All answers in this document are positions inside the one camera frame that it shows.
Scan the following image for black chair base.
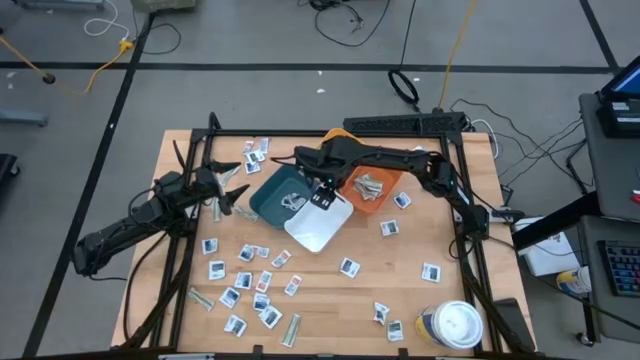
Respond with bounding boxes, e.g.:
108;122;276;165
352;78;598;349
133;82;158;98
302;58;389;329
0;153;21;190

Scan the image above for yellow hanging cable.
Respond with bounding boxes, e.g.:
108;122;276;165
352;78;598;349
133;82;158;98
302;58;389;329
437;0;477;111

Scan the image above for small wipes canister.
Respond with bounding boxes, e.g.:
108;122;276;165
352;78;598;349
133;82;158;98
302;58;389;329
555;266;593;295

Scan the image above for grey desk with keyboard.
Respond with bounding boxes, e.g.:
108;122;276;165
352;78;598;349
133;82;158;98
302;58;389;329
579;214;640;344

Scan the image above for black coiled cable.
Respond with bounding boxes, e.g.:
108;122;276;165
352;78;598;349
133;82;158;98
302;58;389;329
387;0;422;113

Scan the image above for yellow plastic bin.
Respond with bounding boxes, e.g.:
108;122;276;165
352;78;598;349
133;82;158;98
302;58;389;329
319;127;361;146

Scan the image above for teal plastic bin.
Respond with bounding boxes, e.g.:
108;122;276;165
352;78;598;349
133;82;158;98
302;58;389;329
248;164;321;230

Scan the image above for grey foot bar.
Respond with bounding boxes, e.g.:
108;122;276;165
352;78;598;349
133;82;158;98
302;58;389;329
0;110;49;128

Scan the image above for black looped floor cable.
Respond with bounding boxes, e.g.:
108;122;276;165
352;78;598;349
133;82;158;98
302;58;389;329
130;9;182;56

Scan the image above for black flat pad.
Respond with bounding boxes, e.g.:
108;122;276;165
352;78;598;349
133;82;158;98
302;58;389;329
493;297;537;354

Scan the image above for orange plastic bin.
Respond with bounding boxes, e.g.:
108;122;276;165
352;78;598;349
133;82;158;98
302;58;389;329
338;164;404;215

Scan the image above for black laptop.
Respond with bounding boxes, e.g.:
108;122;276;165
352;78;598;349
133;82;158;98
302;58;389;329
596;66;640;140

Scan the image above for yellow floor cable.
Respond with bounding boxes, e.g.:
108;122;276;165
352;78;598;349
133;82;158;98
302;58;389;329
0;35;136;97

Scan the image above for white box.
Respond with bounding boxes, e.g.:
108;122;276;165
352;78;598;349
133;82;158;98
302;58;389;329
513;217;581;277

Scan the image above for black keyboard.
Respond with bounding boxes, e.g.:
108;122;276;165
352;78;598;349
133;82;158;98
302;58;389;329
597;239;640;298

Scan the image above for white plastic bin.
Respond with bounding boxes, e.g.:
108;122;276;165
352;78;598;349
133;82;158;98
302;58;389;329
283;189;355;254

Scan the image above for black desk bar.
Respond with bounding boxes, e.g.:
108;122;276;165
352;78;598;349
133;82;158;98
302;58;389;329
510;191;604;251

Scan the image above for grey box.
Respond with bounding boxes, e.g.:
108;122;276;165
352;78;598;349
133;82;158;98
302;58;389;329
129;0;197;14

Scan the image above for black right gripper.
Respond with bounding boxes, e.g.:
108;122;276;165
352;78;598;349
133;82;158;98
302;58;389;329
294;143;352;212

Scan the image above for wipes canister white lid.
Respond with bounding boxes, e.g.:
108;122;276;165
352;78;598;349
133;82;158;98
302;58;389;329
414;299;485;350

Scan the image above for grey long bar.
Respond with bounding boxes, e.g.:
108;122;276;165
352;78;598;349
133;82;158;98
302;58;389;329
12;0;107;11

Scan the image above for white floor cable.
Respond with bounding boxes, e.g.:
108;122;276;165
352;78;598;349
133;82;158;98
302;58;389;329
82;0;132;42

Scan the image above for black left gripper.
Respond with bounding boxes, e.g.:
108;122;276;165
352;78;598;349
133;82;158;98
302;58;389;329
188;160;251;217

